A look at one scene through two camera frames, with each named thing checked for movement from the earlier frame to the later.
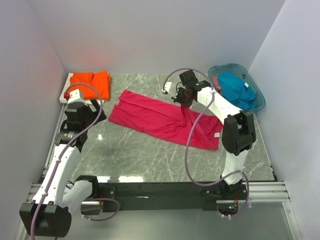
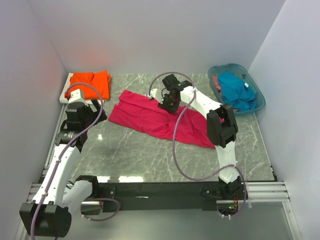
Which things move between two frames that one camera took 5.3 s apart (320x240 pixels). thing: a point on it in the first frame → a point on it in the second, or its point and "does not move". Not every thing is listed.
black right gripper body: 182,98 → 169,105
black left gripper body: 91,116 does not move
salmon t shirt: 217,86 does not move
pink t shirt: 155,118 does not move
